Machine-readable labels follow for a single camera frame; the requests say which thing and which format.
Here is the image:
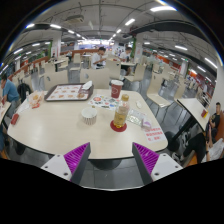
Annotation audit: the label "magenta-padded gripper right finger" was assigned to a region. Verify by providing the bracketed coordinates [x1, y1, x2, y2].
[131, 142, 184, 185]

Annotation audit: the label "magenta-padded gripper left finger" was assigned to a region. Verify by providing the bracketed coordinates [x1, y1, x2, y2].
[40, 142, 92, 185]

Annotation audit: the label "clear bottle of yellow drink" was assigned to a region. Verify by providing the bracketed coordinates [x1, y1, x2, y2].
[112, 93, 131, 129]

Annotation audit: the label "white notice with red text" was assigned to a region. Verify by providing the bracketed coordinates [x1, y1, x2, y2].
[144, 126, 167, 144]

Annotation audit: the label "purple tissue pack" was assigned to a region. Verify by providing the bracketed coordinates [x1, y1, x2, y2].
[141, 118, 153, 132]

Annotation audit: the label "clear plastic packet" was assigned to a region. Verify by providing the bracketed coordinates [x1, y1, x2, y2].
[126, 108, 147, 127]

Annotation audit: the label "flat round red coaster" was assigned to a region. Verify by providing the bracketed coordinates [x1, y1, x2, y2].
[109, 119, 128, 133]

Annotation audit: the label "brown houndstooth paper cup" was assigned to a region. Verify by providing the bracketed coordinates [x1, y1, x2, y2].
[80, 106, 98, 126]

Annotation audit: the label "person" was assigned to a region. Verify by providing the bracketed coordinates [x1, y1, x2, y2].
[119, 46, 134, 76]
[186, 101, 224, 164]
[90, 46, 108, 70]
[0, 123, 8, 153]
[0, 73, 21, 111]

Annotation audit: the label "colourful sticker sheet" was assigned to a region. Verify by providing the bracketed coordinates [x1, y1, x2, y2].
[87, 94, 121, 111]

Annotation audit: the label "dark food tray with paper liner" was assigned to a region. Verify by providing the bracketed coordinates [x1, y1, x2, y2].
[44, 83, 95, 102]

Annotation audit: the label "beige dining table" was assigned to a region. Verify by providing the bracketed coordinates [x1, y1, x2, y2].
[177, 97, 210, 132]
[0, 101, 13, 126]

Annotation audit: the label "small red carton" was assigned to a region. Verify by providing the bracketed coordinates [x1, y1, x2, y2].
[9, 113, 20, 126]

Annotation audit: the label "white napkin on tray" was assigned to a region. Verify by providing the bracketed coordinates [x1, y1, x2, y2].
[81, 80, 94, 91]

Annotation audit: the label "white paper receipt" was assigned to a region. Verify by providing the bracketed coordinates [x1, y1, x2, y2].
[16, 99, 31, 114]

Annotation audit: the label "red paper drink cup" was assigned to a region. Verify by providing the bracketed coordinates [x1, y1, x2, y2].
[110, 79, 125, 99]

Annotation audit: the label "black backpack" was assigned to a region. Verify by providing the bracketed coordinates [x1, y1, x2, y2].
[17, 82, 33, 104]

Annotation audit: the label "group of beige chairs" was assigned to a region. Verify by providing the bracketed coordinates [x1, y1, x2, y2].
[19, 53, 204, 111]

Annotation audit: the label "ceiling air conditioner unit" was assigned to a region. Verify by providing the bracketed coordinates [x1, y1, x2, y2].
[64, 14, 85, 24]

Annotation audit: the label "group of ceiling lights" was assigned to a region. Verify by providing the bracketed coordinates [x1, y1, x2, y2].
[0, 4, 219, 73]

